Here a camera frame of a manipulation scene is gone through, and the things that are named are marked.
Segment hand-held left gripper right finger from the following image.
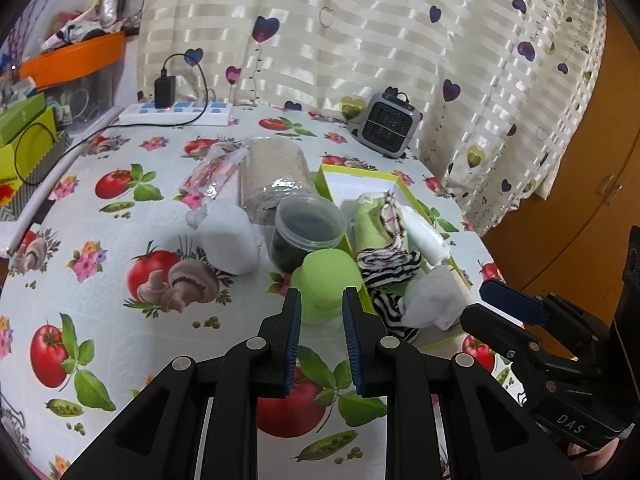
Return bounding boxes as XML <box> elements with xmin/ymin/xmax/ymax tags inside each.
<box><xmin>341</xmin><ymin>286</ymin><xmax>571</xmax><ymax>480</ymax></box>

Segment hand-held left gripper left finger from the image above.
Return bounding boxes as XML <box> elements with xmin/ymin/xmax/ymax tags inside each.
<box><xmin>60</xmin><ymin>287</ymin><xmax>303</xmax><ymax>480</ymax></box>

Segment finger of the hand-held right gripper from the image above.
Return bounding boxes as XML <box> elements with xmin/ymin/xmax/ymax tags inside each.
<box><xmin>460</xmin><ymin>304</ymin><xmax>601</xmax><ymax>411</ymax></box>
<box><xmin>480</xmin><ymin>279</ymin><xmax>608</xmax><ymax>362</ymax></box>

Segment white cloth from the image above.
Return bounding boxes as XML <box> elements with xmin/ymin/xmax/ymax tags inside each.
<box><xmin>405</xmin><ymin>209</ymin><xmax>451</xmax><ymax>267</ymax></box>
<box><xmin>194</xmin><ymin>204</ymin><xmax>259</xmax><ymax>276</ymax></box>

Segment light green printed cloth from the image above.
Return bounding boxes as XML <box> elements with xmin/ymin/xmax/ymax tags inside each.
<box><xmin>350</xmin><ymin>195</ymin><xmax>393</xmax><ymax>253</ymax></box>

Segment green cloth with braided trim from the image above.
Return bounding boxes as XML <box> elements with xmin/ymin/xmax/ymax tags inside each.
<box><xmin>377</xmin><ymin>190</ymin><xmax>411</xmax><ymax>256</ymax></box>

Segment white box with green rim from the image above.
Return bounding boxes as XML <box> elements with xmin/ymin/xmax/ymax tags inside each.
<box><xmin>314</xmin><ymin>164</ymin><xmax>473</xmax><ymax>351</ymax></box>

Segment person's right hand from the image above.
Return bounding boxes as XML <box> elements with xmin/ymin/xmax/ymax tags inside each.
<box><xmin>542</xmin><ymin>425</ymin><xmax>626</xmax><ymax>476</ymax></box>

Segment black white striped sock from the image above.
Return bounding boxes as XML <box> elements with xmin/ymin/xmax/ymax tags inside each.
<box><xmin>357</xmin><ymin>249</ymin><xmax>425</xmax><ymax>343</ymax></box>

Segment small clear tub dark contents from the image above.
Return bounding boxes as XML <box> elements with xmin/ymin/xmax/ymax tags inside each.
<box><xmin>270</xmin><ymin>195</ymin><xmax>347</xmax><ymax>273</ymax></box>

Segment clear jar with beige contents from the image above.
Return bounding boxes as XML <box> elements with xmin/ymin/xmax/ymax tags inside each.
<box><xmin>239</xmin><ymin>137</ymin><xmax>318</xmax><ymax>226</ymax></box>

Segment clear packet with red print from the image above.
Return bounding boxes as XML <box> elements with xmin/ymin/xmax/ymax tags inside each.
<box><xmin>182</xmin><ymin>147</ymin><xmax>246</xmax><ymax>228</ymax></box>

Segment wooden cabinet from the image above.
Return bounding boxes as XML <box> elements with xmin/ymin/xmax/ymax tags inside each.
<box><xmin>482</xmin><ymin>5</ymin><xmax>640</xmax><ymax>301</ymax></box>

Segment fruit print tablecloth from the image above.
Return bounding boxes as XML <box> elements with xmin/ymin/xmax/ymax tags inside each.
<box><xmin>0</xmin><ymin>105</ymin><xmax>526</xmax><ymax>480</ymax></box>

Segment small grey heater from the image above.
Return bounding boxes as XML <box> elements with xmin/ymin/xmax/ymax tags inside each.
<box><xmin>356</xmin><ymin>87</ymin><xmax>425</xmax><ymax>157</ymax></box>

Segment white power strip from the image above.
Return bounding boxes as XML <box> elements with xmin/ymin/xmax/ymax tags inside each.
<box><xmin>118</xmin><ymin>101</ymin><xmax>233</xmax><ymax>127</ymax></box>

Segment black charger adapter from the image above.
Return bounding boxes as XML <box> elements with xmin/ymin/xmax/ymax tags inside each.
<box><xmin>154</xmin><ymin>76</ymin><xmax>176</xmax><ymax>109</ymax></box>

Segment cream curtain with heart print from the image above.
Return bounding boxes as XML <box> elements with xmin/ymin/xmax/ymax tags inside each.
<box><xmin>135</xmin><ymin>0</ymin><xmax>608</xmax><ymax>241</ymax></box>

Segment lime green box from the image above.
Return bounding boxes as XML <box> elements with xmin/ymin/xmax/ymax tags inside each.
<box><xmin>0</xmin><ymin>107</ymin><xmax>58</xmax><ymax>191</ymax></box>

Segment dark green flat box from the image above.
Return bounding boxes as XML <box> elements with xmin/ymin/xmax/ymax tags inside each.
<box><xmin>0</xmin><ymin>92</ymin><xmax>46</xmax><ymax>148</ymax></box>

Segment clear storage box orange lid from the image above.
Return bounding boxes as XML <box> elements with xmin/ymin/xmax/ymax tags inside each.
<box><xmin>20</xmin><ymin>30</ymin><xmax>126</xmax><ymax>126</ymax></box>

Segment heap of mixed packets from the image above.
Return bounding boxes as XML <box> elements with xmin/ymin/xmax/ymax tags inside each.
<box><xmin>40</xmin><ymin>7</ymin><xmax>126</xmax><ymax>53</ymax></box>

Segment black charger with cable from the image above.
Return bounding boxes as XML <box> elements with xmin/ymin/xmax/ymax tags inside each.
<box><xmin>15</xmin><ymin>52</ymin><xmax>208</xmax><ymax>186</ymax></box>

